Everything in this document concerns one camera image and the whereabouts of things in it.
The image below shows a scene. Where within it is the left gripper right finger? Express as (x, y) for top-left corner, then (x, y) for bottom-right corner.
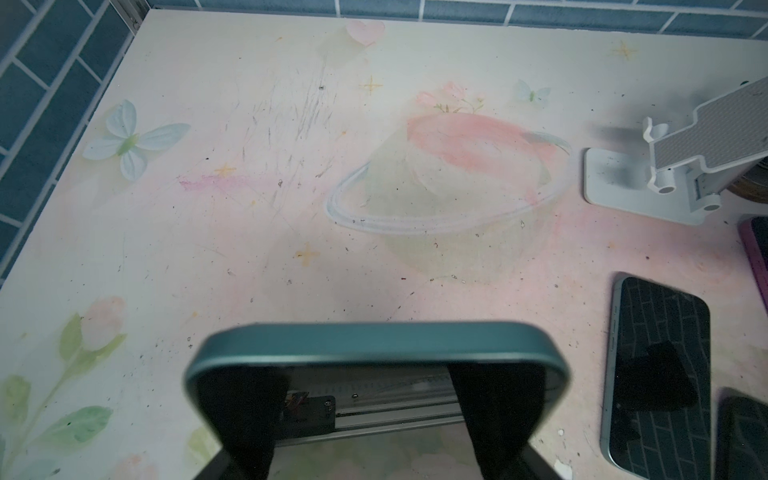
(520, 445), (561, 480)

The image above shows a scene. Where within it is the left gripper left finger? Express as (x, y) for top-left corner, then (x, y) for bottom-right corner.
(194, 449), (234, 480)

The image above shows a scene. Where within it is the purple case phone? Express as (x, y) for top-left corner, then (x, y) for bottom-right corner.
(738, 216), (768, 308)

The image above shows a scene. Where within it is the white phone stand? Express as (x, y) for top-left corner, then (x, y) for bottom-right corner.
(583, 78), (767, 225)

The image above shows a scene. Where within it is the round black phone stand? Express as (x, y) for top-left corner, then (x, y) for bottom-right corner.
(727, 158), (768, 204)

